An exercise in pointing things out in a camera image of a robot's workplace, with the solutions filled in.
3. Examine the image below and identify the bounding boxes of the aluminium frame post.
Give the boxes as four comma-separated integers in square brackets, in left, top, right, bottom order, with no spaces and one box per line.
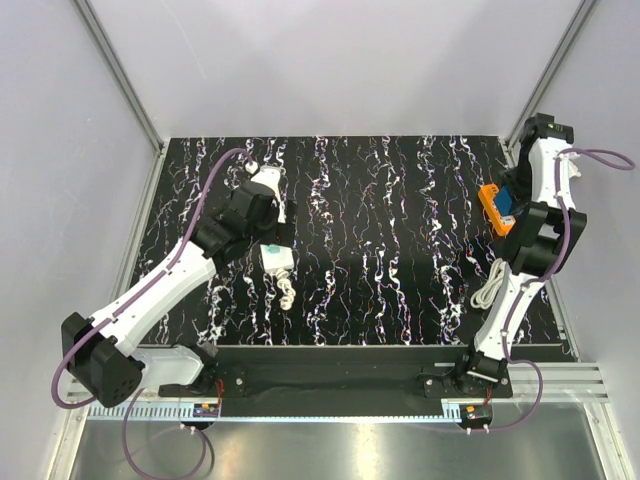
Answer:
[71,0,164,155]
[505,0,600,150]

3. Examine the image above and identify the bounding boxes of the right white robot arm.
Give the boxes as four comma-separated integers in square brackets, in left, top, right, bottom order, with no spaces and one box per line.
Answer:
[452,113,587,397]

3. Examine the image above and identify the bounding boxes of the orange power strip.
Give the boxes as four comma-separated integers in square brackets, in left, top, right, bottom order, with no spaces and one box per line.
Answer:
[478,184,516,237]

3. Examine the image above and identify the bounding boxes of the white multicolour power strip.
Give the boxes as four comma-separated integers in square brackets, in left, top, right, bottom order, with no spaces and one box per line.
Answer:
[260,245,295,274]

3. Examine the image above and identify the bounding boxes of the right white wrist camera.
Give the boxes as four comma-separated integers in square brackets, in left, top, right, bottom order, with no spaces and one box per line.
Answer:
[561,153,582,179]

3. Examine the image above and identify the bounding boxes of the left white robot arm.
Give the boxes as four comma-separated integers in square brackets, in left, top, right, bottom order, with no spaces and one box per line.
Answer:
[61,168,297,408]

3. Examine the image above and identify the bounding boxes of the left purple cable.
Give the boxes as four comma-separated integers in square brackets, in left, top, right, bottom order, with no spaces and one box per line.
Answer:
[52,148,256,479]

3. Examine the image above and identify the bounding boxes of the left aluminium frame post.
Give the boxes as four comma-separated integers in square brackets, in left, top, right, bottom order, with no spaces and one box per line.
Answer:
[71,0,164,155]

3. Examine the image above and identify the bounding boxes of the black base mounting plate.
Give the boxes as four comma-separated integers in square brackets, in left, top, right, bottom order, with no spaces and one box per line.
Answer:
[159,345,516,410]

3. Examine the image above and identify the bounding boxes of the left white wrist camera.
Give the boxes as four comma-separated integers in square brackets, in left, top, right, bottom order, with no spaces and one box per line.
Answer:
[245,160,286,223]

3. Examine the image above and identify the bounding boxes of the white slotted cable duct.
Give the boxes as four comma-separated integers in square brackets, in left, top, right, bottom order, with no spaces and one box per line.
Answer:
[88,399,461,424]

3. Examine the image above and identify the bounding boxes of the blue cube adapter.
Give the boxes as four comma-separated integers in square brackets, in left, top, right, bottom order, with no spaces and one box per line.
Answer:
[493,186,515,217]

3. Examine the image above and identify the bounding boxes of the white power strip cord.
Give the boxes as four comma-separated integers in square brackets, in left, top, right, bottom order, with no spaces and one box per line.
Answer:
[469,259,509,311]

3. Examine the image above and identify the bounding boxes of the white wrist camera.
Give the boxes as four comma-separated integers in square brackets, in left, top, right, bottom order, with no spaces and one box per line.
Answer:
[561,153,582,179]
[245,160,286,223]

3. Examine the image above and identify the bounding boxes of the white coiled strip cord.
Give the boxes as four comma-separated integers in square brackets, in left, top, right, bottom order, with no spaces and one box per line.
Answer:
[274,269,296,312]

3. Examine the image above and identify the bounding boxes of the right aluminium frame post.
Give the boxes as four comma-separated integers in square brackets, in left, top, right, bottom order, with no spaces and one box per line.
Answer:
[505,0,600,150]

